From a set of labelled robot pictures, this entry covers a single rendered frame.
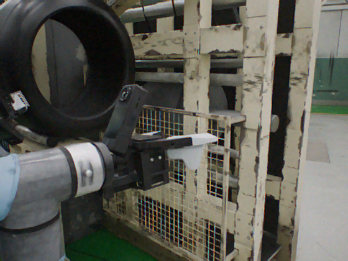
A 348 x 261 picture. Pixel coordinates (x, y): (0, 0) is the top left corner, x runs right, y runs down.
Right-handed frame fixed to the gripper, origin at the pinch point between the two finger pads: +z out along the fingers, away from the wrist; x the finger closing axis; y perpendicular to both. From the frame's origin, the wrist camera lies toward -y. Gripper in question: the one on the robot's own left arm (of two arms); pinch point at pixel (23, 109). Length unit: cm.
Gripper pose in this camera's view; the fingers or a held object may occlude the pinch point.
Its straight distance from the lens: 116.3
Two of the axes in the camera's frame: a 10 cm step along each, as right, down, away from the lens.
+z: 0.3, -3.4, 9.4
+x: -9.4, 3.1, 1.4
